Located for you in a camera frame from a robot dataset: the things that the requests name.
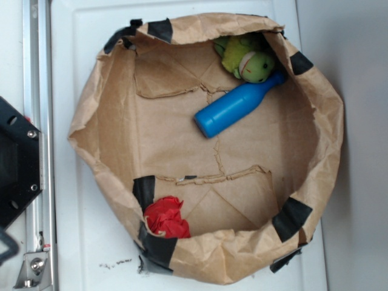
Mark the blue plastic bottle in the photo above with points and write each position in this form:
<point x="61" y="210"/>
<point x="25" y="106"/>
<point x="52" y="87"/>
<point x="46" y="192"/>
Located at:
<point x="234" y="105"/>

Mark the red crumpled cloth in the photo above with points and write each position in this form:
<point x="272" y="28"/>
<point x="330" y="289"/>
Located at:
<point x="164" y="218"/>

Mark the brown paper bag bin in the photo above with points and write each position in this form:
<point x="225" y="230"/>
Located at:
<point x="253" y="195"/>

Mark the green plush toy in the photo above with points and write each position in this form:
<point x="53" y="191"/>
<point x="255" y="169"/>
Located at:
<point x="246" y="56"/>

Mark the aluminium frame rail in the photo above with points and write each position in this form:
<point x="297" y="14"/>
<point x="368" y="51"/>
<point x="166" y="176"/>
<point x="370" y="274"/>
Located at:
<point x="40" y="216"/>

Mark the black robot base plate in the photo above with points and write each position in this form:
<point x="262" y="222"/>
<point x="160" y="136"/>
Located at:
<point x="20" y="163"/>

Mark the metal corner bracket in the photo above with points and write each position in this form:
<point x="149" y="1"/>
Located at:
<point x="34" y="273"/>

